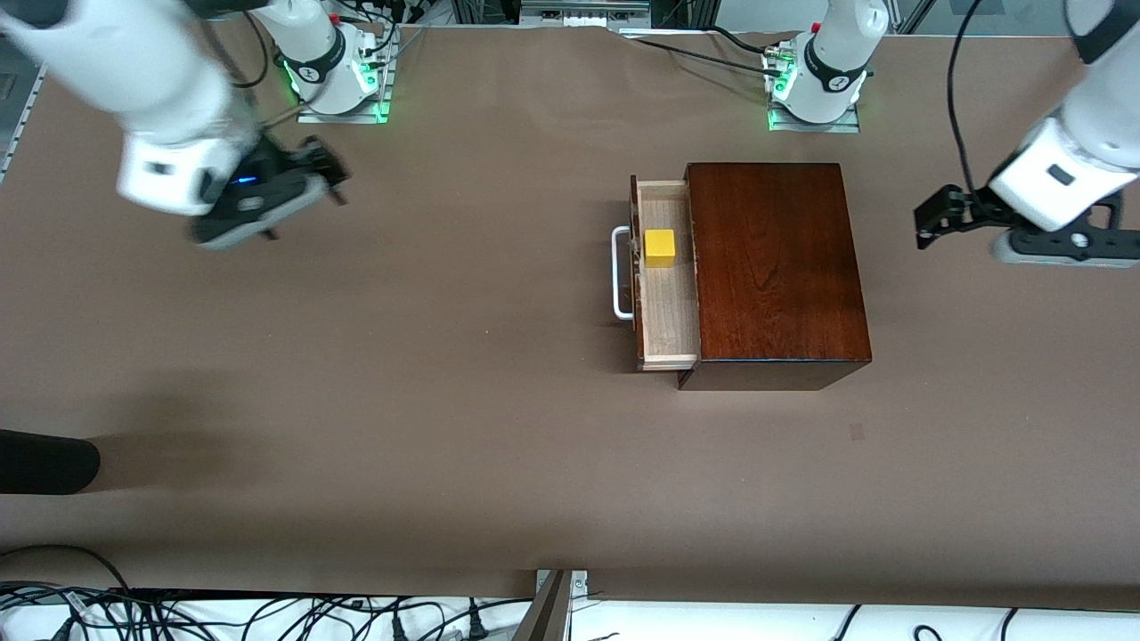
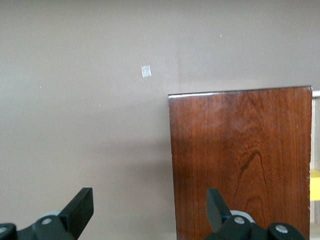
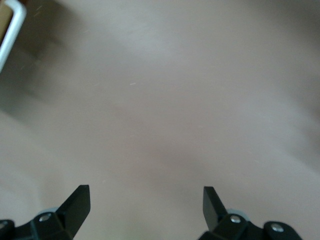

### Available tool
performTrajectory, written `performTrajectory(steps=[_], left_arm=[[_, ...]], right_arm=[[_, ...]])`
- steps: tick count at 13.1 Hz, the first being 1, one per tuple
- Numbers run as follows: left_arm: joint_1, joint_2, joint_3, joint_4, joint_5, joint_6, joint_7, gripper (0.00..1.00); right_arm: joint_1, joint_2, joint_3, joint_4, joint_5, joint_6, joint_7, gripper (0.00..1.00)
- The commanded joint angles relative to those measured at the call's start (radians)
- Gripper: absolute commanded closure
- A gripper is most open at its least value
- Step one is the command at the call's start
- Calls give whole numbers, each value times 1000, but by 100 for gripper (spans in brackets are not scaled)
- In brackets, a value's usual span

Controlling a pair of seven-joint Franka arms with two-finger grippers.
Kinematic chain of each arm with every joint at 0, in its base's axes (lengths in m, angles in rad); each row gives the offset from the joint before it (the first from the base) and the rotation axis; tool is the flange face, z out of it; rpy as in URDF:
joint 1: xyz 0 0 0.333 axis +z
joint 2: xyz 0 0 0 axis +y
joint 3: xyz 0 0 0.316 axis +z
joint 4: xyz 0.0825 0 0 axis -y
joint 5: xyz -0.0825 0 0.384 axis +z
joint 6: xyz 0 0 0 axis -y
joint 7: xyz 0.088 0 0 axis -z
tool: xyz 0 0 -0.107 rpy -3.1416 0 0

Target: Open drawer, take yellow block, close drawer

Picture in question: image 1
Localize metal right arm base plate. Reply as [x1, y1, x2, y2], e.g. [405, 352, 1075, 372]
[297, 22, 395, 124]

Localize dark wooden drawer box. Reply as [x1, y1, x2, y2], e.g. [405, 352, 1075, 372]
[677, 162, 874, 391]

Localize silver equipment box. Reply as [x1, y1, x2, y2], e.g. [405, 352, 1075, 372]
[519, 0, 651, 28]

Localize black table cable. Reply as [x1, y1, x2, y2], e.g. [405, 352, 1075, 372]
[634, 37, 776, 77]
[708, 25, 789, 59]

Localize black cables at base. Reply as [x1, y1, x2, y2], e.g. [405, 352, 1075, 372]
[356, 0, 430, 72]

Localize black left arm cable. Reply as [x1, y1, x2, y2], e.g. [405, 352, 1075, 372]
[946, 0, 988, 213]

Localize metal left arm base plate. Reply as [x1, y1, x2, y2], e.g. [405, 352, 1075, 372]
[764, 49, 861, 134]

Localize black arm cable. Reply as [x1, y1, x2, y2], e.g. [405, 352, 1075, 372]
[946, 0, 988, 213]
[200, 13, 308, 130]

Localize wooden drawer with white handle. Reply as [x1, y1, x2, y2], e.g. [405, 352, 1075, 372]
[611, 175, 702, 372]

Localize black plug cable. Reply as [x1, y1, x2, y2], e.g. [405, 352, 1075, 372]
[459, 598, 535, 641]

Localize grey metal side rail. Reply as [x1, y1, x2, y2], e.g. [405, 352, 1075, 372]
[0, 64, 45, 185]

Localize black rounded object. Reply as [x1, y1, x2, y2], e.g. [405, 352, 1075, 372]
[0, 428, 101, 496]

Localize dark angled post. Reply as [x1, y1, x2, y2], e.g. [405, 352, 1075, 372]
[512, 570, 573, 641]

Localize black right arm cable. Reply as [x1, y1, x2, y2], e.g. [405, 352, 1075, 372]
[200, 13, 308, 130]

